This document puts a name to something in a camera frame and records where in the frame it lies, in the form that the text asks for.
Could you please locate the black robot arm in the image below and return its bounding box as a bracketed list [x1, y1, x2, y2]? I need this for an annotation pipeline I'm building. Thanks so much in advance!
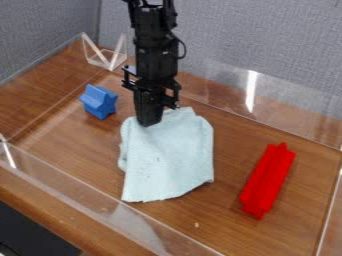
[122, 0, 185, 127]

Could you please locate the clear acrylic right barrier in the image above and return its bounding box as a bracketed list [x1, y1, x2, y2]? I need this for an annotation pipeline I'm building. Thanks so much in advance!
[316, 167, 342, 256]

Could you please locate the clear acrylic front barrier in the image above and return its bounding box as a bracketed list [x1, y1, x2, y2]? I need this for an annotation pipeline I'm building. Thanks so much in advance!
[0, 135, 224, 256]

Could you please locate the red object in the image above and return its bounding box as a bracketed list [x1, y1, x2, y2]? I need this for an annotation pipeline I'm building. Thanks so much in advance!
[240, 143, 297, 219]

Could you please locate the light blue cloth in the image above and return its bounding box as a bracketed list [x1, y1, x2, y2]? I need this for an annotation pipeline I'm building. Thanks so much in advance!
[118, 107, 214, 202]

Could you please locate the clear acrylic barrier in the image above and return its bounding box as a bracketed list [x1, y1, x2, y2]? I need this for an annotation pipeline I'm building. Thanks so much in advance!
[316, 167, 342, 256]
[0, 135, 224, 256]
[177, 60, 342, 150]

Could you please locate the blue star-shaped block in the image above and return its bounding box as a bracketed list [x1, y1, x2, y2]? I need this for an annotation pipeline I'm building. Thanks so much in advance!
[79, 84, 120, 120]

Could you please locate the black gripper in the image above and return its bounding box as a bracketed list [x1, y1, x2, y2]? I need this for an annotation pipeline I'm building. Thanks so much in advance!
[122, 64, 182, 127]

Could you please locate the clear acrylic corner bracket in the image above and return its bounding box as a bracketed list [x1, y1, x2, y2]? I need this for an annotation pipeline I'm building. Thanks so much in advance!
[82, 33, 129, 72]

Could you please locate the clear acrylic back barrier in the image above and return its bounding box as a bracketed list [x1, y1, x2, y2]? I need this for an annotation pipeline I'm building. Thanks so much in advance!
[177, 60, 342, 150]

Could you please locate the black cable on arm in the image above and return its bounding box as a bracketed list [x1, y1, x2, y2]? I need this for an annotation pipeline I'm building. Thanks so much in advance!
[170, 31, 188, 60]

